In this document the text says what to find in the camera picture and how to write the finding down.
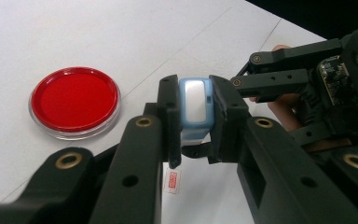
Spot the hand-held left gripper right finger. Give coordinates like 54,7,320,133
209,74,358,224

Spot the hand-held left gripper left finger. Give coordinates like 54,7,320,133
89,74,182,224

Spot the blue and white stamp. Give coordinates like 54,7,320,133
178,77,215,147

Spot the round red ink pad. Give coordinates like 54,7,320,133
28,66,122,141

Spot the black curtain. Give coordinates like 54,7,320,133
245,0,358,41

